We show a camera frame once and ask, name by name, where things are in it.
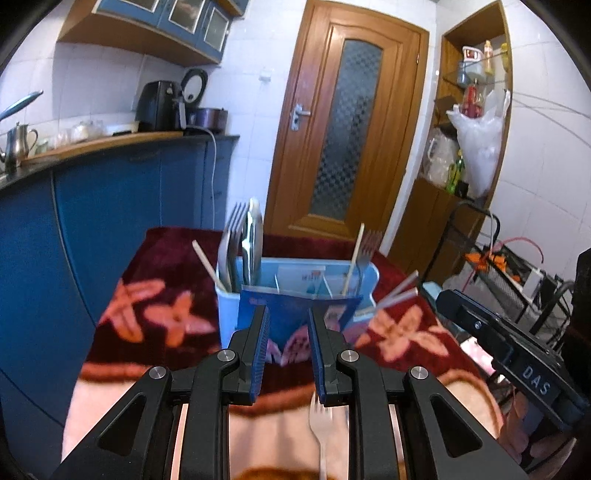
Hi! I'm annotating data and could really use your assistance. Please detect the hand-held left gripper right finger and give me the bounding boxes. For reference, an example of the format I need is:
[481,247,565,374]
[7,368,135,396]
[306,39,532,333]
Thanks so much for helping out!
[307,307,530,480]

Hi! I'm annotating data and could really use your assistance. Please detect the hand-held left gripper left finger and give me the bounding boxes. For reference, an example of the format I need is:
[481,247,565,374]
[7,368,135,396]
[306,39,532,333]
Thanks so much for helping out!
[51,305,271,480]

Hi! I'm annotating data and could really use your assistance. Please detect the light blue utensil holder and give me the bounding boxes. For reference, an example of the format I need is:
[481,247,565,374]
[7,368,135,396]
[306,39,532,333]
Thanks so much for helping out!
[215,256,380,345]

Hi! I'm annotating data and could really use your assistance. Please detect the silver metal fork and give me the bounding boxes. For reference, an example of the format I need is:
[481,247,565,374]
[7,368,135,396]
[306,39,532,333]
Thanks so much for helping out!
[216,230,241,293]
[308,392,336,480]
[224,202,250,289]
[355,229,384,296]

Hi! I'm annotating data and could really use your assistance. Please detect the wooden chopstick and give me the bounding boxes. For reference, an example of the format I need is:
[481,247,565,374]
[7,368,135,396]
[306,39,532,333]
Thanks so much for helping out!
[376,270,420,308]
[355,287,419,319]
[191,239,232,294]
[341,223,366,296]

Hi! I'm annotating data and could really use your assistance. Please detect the silver metal spoon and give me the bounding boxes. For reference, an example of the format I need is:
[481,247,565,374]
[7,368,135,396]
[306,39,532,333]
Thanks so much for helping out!
[247,197,265,285]
[240,210,255,285]

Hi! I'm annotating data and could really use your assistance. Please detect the light blue stool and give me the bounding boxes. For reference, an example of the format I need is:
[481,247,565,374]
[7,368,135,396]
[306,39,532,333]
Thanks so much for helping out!
[417,282,447,315]

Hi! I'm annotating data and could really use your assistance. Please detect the red floral blanket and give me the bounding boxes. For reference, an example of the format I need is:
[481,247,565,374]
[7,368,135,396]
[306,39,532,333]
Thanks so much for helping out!
[60,226,509,480]

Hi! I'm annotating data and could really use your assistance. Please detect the wooden shelf unit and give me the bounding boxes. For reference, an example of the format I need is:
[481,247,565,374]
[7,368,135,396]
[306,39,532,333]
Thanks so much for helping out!
[387,0,516,288]

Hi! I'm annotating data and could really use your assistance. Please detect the wooden door with glass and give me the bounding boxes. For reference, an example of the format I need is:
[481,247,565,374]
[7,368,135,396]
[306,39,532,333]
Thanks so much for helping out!
[265,0,430,241]

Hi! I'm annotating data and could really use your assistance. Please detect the blue lower kitchen cabinet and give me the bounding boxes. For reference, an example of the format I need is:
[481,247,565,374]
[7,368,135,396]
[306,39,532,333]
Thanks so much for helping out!
[0,133,241,435]

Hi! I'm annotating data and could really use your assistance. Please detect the green bottle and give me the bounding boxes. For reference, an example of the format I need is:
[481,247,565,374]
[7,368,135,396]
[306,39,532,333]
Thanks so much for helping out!
[445,152,465,193]

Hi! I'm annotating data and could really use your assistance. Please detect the white plastic bag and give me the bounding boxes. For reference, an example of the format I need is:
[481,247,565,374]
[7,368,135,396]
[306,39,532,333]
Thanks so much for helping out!
[445,89,511,199]

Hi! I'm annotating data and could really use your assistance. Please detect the clear bag of supplies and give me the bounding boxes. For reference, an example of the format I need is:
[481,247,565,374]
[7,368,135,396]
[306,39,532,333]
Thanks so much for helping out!
[422,133,461,186]

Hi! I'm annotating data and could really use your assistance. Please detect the dark slow cooker pot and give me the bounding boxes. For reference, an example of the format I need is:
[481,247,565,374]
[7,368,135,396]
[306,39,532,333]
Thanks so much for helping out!
[193,106,230,133]

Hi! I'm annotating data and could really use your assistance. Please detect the wooden countertop board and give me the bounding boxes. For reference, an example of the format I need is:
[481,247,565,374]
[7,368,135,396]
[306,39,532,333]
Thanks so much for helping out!
[18,130,186,167]

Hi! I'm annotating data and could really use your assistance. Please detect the black air fryer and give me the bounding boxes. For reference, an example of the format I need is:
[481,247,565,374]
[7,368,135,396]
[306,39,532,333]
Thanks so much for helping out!
[135,80,186,133]

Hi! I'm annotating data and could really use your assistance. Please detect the clear glass jar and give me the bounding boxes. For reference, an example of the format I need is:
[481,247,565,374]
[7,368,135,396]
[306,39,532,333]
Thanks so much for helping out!
[69,119,105,142]

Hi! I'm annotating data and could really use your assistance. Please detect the bottles on shelf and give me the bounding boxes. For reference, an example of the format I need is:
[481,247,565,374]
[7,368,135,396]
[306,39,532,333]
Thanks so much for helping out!
[456,41,509,89]

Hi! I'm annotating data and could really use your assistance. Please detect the steel kettle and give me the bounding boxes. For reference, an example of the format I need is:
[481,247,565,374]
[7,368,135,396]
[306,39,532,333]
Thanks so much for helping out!
[0,122,40,175]

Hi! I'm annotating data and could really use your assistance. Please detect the black wire cart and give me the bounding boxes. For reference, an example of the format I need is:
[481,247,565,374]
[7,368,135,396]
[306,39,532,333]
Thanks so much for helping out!
[443,198,591,343]

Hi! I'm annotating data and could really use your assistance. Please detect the red wire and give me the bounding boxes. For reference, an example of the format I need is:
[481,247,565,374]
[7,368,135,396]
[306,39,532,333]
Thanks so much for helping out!
[461,237,546,288]

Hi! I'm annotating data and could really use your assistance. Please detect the white power cable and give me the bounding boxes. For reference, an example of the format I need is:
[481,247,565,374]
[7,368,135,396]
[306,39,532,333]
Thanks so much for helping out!
[194,126,218,230]

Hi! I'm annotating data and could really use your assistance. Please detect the silver door handle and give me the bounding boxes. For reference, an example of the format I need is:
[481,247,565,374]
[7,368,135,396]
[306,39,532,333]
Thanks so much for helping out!
[290,103,313,133]

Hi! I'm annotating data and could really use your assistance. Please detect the blue upper wall cabinet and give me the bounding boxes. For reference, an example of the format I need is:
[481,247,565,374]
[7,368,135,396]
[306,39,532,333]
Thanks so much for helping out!
[55,0,246,66]

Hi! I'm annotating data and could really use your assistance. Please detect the blue handled spatula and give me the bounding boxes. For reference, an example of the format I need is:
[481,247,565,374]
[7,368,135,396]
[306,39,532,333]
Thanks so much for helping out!
[0,89,45,122]

